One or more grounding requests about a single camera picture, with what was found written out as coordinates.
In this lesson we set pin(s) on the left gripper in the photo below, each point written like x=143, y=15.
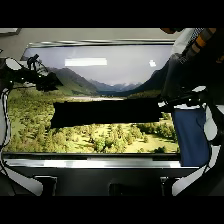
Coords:
x=48, y=82

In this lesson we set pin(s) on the black garment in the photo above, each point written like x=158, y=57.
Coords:
x=106, y=112
x=210, y=63

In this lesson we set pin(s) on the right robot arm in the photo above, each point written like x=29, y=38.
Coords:
x=210, y=128

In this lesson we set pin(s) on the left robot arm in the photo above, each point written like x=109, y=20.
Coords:
x=12, y=64

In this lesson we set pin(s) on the white garment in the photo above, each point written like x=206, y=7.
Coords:
x=183, y=40

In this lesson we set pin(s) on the blue garment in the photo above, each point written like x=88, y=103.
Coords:
x=191, y=136

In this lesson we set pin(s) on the striped garment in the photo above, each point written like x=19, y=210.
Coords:
x=200, y=40

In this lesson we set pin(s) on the silver frame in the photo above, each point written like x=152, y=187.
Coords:
x=100, y=164

